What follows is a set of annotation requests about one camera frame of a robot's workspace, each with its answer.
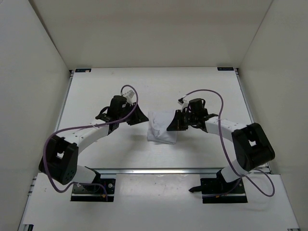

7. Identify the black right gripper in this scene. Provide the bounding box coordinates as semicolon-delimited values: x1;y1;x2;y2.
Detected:
167;110;197;131

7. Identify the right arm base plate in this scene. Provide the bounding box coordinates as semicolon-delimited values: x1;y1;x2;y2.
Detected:
189;178;248;204

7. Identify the left blue corner label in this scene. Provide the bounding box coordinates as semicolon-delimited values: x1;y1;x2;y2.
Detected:
75;68;91;73

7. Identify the blue corner label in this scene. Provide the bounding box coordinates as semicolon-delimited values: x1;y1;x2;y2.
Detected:
217;67;234;71
75;68;91;73

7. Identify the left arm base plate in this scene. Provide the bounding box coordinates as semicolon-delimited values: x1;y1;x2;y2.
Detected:
70;172;116;202

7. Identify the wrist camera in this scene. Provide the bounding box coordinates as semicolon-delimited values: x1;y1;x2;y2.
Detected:
121;90;135;104
178;96;189;110

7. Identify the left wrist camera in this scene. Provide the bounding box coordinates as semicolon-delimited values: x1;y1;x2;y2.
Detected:
121;90;135;104

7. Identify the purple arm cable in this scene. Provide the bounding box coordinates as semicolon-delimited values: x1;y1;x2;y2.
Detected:
42;84;139;200
182;89;276;200

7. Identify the white skirt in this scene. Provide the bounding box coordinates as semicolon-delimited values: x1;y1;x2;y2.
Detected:
147;110;177;145

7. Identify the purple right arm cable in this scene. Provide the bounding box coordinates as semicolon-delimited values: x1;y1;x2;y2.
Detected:
182;89;276;200

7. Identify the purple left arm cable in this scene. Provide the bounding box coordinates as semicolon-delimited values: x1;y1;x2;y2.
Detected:
42;84;139;200

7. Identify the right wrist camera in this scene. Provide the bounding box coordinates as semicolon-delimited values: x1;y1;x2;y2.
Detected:
178;96;189;110

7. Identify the right blue corner label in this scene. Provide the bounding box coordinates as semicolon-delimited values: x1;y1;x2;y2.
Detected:
217;67;234;71

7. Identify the aluminium rail across table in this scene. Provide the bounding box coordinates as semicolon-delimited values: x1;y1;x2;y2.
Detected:
94;168;220;175

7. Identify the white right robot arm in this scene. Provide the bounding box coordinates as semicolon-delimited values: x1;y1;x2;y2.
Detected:
167;98;275;193

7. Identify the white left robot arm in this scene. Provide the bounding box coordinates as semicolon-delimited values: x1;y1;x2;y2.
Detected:
45;95;149;192

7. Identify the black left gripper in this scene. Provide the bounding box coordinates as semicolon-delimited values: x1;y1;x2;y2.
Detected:
119;101;150;125

